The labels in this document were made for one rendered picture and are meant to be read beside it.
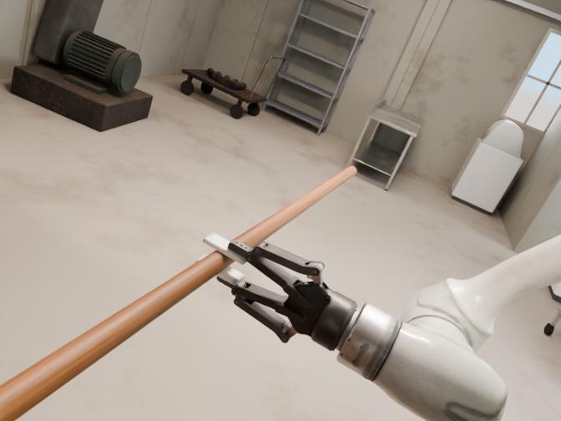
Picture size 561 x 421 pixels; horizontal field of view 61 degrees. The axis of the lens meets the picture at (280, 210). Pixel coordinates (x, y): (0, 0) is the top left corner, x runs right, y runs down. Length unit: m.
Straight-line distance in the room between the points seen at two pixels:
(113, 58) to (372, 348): 4.25
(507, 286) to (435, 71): 6.92
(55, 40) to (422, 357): 4.69
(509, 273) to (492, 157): 6.33
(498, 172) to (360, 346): 6.53
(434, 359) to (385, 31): 7.17
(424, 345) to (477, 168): 6.47
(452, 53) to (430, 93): 0.61
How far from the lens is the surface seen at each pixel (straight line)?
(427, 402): 0.65
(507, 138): 7.08
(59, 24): 5.04
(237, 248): 0.69
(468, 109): 7.63
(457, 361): 0.65
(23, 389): 0.46
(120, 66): 4.62
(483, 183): 7.12
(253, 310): 0.71
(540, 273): 0.73
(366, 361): 0.64
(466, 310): 0.76
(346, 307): 0.65
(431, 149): 7.69
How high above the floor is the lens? 1.55
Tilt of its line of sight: 22 degrees down
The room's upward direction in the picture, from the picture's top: 22 degrees clockwise
